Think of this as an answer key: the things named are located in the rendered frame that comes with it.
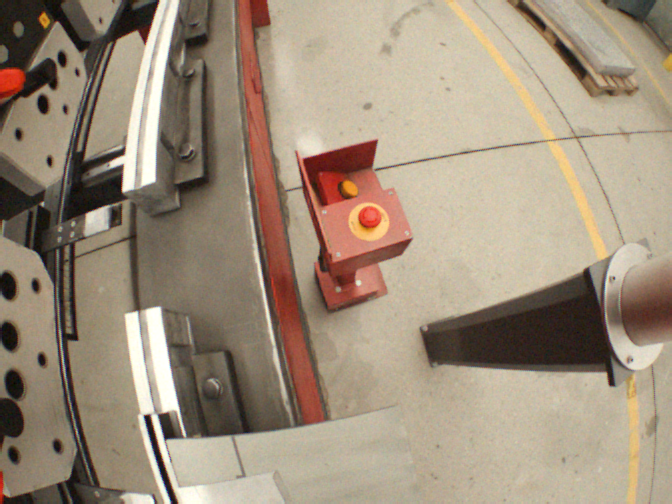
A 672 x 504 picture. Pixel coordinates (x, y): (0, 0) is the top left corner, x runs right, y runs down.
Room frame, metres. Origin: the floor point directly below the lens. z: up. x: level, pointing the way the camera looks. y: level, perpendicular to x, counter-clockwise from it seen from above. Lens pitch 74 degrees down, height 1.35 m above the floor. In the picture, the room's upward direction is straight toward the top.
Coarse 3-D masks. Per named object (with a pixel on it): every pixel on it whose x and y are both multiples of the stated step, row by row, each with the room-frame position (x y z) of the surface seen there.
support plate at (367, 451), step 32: (352, 416) -0.07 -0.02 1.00; (384, 416) -0.07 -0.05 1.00; (192, 448) -0.12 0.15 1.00; (224, 448) -0.12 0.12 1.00; (256, 448) -0.11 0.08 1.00; (288, 448) -0.11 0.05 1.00; (320, 448) -0.11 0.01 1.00; (352, 448) -0.11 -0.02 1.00; (384, 448) -0.11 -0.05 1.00; (192, 480) -0.17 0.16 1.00; (224, 480) -0.16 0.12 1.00; (288, 480) -0.15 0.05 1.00; (320, 480) -0.15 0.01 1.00; (352, 480) -0.15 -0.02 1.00; (384, 480) -0.15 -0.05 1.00; (416, 480) -0.15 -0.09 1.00
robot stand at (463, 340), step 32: (608, 256) 0.10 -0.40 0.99; (544, 288) 0.09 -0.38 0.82; (576, 288) 0.06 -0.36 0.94; (448, 320) 0.08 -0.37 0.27; (480, 320) 0.06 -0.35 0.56; (512, 320) 0.04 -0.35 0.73; (544, 320) 0.03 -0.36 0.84; (576, 320) 0.02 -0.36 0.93; (448, 352) -0.02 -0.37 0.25; (480, 352) -0.02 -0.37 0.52; (512, 352) -0.03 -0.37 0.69; (544, 352) -0.03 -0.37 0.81; (576, 352) -0.03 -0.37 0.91; (608, 352) -0.04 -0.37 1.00; (608, 384) -0.08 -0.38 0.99
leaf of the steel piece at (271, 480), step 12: (228, 480) -0.16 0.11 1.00; (240, 480) -0.15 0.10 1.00; (252, 480) -0.15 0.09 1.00; (264, 480) -0.15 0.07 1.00; (276, 480) -0.14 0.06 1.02; (204, 492) -0.18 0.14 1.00; (216, 492) -0.17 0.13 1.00; (228, 492) -0.17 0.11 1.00; (240, 492) -0.17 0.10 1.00; (252, 492) -0.17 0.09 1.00; (264, 492) -0.17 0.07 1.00; (276, 492) -0.16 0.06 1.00
